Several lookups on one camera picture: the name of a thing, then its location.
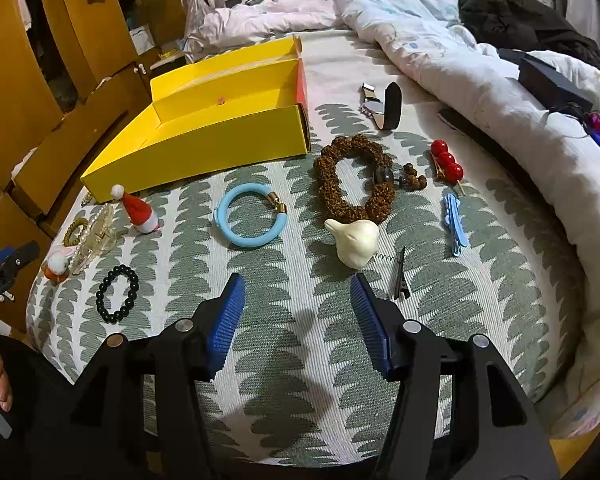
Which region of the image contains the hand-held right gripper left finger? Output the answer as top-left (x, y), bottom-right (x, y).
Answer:
top-left (25, 273), bottom-right (247, 480)

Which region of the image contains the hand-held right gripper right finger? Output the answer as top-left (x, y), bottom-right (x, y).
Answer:
top-left (349, 273), bottom-right (563, 480)

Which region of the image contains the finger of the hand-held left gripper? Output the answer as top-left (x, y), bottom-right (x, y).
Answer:
top-left (0, 241), bottom-right (41, 286)

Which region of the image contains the white rabbit plush hair clip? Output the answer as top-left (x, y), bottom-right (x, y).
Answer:
top-left (42, 246), bottom-right (76, 283)

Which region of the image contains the olive bead bracelet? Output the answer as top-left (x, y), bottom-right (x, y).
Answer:
top-left (62, 217), bottom-right (88, 247)

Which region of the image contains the white duck hair clip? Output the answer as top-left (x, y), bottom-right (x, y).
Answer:
top-left (325, 218), bottom-right (412, 301)

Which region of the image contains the clear pearl hair claw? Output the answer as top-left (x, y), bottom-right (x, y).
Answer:
top-left (67, 203), bottom-right (118, 277)

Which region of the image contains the light blue bangle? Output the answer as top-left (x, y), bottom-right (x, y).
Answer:
top-left (214, 183), bottom-right (287, 248)

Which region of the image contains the black bead bracelet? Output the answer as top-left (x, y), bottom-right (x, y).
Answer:
top-left (96, 264), bottom-right (140, 323)

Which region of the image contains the blue plastic hair clip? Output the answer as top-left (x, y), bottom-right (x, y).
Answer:
top-left (442, 192), bottom-right (468, 258)

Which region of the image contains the red santa hat hair clip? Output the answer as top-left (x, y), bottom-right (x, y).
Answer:
top-left (111, 184), bottom-right (162, 233)

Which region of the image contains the brown rough bead bracelet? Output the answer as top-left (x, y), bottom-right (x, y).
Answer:
top-left (313, 135), bottom-right (428, 224)

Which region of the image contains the red berries hairpin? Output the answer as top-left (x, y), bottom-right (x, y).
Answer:
top-left (430, 139), bottom-right (467, 196)

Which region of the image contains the yellow cardboard box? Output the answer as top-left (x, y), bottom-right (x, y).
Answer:
top-left (80, 35), bottom-right (311, 204)

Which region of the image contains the black strap wristwatch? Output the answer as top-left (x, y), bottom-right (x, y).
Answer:
top-left (360, 81), bottom-right (402, 131)

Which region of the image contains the white cloth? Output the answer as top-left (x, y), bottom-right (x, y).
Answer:
top-left (12, 147), bottom-right (38, 178)

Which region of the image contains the green leaf print bedsheet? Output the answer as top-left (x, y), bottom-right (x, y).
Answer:
top-left (25, 27), bottom-right (591, 466)

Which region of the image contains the wooden wardrobe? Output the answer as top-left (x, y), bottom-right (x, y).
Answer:
top-left (0, 0), bottom-right (193, 333)

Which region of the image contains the light blue printed quilt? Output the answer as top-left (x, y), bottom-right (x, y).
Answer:
top-left (325, 0), bottom-right (600, 441)

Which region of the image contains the white paper bag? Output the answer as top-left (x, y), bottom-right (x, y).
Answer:
top-left (130, 27), bottom-right (153, 56)

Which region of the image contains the dark navy box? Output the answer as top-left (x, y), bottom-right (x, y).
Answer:
top-left (497, 47), bottom-right (595, 112)

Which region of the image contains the clear plastic bag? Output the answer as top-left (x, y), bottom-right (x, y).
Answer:
top-left (180, 0), bottom-right (216, 43)

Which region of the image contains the pink quilt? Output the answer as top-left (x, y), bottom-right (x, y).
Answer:
top-left (184, 0), bottom-right (343, 58)

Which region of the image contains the black clothing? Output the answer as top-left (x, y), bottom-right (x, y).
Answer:
top-left (457, 0), bottom-right (600, 68)

